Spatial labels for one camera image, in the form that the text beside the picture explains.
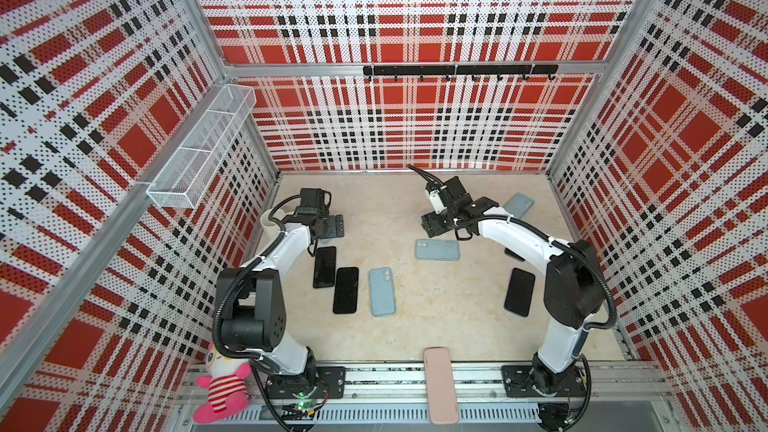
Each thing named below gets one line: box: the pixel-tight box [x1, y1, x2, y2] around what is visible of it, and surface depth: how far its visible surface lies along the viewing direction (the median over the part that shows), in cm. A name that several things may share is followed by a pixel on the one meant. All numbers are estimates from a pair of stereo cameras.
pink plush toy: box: [193, 342, 251, 423], surface depth 70 cm
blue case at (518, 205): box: [503, 192, 535, 219], surface depth 114 cm
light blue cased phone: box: [368, 267, 396, 318], surface depth 92 cm
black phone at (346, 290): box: [333, 266, 359, 314], surface depth 90 cm
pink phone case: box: [423, 347, 460, 425], surface depth 74 cm
